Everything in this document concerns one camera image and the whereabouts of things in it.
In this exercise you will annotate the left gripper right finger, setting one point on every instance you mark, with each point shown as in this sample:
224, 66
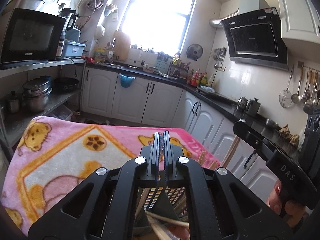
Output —
219, 205

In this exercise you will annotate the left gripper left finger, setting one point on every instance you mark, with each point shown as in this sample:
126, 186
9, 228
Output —
103, 205

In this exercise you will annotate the chopsticks pair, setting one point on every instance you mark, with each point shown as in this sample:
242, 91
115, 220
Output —
160, 226
231, 151

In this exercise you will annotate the person right hand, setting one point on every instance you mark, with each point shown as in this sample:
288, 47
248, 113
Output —
292, 208

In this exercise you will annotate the dark green utensil basket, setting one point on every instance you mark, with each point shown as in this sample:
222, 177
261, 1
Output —
163, 201

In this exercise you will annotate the pink cartoon blanket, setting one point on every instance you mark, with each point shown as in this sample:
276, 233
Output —
54, 156

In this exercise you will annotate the steel kettle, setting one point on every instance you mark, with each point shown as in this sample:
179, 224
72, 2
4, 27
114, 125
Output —
242, 103

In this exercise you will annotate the blue hanging trash bag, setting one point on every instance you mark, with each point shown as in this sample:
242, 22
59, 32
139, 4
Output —
126, 80

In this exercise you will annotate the stacked steel pots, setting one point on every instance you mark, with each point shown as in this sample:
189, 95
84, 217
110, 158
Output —
36, 94

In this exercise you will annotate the black range hood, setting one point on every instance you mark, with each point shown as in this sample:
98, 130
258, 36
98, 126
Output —
254, 37

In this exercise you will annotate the blue plastic dish tub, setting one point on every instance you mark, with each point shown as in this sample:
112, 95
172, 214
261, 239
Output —
73, 49

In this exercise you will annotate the wooden cutting board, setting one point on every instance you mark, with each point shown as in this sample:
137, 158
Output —
122, 44

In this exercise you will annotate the black microwave oven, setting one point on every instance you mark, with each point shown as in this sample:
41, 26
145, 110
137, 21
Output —
29, 35

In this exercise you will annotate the black blender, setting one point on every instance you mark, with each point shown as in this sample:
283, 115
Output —
70, 16

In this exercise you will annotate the wire skimmer strainer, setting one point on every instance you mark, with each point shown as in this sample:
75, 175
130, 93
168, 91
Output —
285, 95

